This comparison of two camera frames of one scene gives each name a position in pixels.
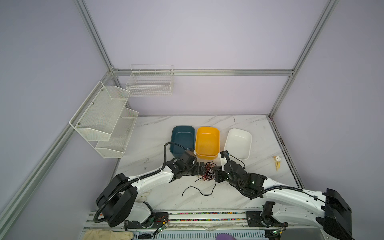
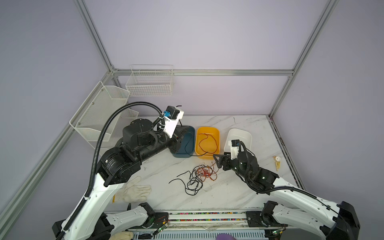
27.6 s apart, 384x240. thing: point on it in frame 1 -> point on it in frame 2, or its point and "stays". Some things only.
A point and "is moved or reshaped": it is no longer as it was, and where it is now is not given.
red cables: (209, 174) is moved or reshaped
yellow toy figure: (277, 159) stays
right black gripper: (217, 170) -> (226, 158)
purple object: (224, 236) stays
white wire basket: (150, 80) stays
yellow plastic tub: (207, 142) stays
